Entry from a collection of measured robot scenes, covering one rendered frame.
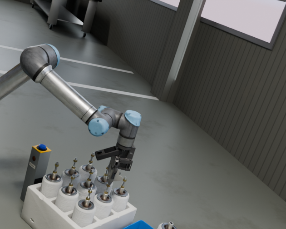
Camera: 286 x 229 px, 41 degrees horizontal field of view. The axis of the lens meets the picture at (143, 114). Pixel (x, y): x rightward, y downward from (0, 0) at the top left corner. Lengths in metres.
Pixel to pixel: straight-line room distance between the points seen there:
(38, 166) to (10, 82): 0.46
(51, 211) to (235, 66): 2.56
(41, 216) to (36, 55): 0.75
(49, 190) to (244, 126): 2.21
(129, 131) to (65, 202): 0.45
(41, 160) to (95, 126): 0.54
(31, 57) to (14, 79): 0.22
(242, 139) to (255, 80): 0.55
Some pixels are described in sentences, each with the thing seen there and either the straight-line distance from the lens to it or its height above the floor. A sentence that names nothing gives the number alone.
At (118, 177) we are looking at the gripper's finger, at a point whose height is 0.38.
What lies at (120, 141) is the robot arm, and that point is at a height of 0.56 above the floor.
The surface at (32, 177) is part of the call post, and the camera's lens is 2.05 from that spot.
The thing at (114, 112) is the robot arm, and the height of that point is 0.67.
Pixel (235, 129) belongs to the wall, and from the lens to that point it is 3.72.
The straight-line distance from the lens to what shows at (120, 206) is 1.93.
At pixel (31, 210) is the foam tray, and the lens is 1.96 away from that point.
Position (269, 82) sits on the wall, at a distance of 3.49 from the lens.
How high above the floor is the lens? 1.22
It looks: 18 degrees down
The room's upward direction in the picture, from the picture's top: 18 degrees clockwise
